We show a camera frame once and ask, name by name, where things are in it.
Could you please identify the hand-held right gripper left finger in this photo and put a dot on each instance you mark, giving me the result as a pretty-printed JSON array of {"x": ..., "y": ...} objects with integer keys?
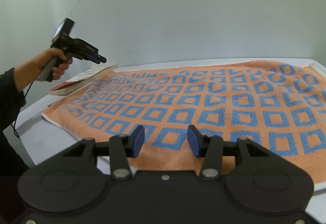
[{"x": 138, "y": 141}]

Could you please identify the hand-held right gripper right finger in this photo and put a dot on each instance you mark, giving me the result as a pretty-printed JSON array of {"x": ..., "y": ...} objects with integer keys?
[{"x": 194, "y": 142}]

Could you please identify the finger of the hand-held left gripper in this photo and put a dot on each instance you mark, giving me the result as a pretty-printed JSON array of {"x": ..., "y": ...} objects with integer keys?
[
  {"x": 93, "y": 59},
  {"x": 102, "y": 59}
]

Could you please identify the orange blue checked towel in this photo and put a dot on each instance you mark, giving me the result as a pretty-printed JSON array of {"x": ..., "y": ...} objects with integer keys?
[{"x": 229, "y": 102}]

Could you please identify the person's left forearm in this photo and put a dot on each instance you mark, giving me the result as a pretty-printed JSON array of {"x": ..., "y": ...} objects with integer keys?
[{"x": 10, "y": 86}]

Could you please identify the person's left hand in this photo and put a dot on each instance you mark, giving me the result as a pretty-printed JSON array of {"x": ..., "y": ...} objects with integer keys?
[{"x": 44, "y": 60}]

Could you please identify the red and white book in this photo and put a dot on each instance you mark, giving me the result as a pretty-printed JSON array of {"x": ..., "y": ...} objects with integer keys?
[{"x": 84, "y": 79}]

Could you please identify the person's dark clothing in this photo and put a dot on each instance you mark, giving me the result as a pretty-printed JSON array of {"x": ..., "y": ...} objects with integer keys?
[{"x": 10, "y": 158}]

